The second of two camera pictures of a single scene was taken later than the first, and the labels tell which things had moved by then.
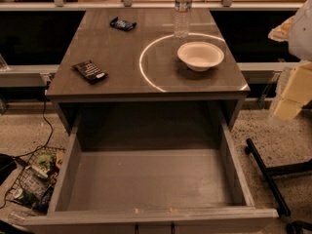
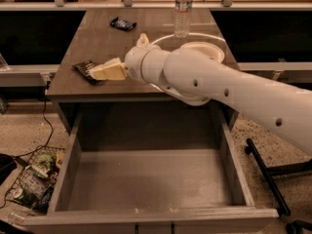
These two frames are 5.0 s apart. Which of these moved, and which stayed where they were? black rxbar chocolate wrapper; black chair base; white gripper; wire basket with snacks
Moved: white gripper
Stayed: wire basket with snacks; black chair base; black rxbar chocolate wrapper
